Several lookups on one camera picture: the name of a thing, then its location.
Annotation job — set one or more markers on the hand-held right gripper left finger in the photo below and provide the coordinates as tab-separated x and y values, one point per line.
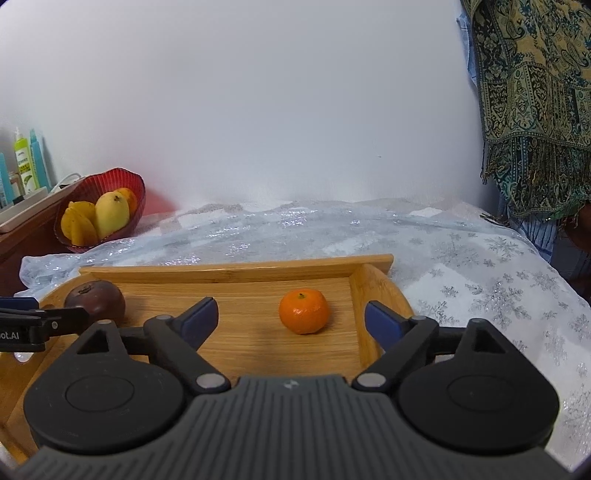
203	319

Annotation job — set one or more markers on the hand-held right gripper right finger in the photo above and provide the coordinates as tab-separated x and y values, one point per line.
381	323

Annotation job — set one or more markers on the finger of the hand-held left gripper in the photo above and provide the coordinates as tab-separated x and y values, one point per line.
18	303

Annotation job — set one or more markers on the dark purple round fruit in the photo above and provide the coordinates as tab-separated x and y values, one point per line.
97	297

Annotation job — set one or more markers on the medium mandarin orange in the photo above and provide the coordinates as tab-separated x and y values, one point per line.
302	311

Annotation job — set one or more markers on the dark wooden cabinet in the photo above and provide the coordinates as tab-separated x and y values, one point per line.
27	249

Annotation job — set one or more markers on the yellow starfruit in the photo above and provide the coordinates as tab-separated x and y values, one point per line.
81	224

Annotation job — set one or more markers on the white organizer tray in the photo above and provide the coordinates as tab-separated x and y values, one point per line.
27	199

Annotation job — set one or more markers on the yellow mango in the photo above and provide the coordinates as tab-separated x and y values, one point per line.
111	214

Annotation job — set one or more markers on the orange in red bowl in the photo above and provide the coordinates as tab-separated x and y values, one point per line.
130	198

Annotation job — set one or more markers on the green white bottle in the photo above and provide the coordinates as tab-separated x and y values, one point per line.
25	161

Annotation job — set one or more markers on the tall teal box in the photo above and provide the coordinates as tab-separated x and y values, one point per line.
39	157

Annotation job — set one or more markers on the red glass bowl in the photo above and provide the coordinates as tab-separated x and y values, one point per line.
106	180

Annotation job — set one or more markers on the brown wooden furniture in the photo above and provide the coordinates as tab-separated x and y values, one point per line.
582	235

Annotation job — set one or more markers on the green paisley fringed scarf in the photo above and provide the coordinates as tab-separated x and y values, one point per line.
531	92

